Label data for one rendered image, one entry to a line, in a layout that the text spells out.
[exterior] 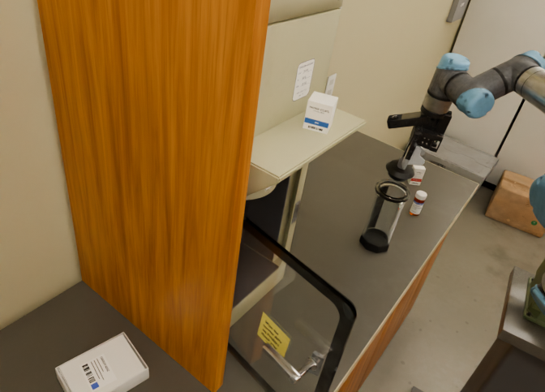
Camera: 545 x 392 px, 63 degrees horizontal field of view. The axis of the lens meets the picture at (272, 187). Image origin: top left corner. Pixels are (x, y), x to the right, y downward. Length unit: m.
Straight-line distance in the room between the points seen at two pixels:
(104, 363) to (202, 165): 0.58
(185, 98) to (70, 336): 0.73
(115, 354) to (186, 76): 0.69
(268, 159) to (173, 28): 0.26
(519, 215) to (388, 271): 2.34
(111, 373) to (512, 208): 3.11
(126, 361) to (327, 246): 0.72
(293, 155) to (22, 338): 0.80
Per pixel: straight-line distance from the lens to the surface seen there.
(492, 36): 3.76
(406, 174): 1.44
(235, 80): 0.61
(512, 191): 3.64
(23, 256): 1.23
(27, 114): 1.06
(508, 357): 1.65
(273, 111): 0.86
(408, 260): 1.55
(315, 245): 1.48
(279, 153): 0.79
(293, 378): 0.84
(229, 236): 0.75
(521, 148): 3.92
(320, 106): 0.87
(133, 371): 1.11
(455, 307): 2.89
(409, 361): 2.52
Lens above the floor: 1.91
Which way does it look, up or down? 35 degrees down
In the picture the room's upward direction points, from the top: 9 degrees clockwise
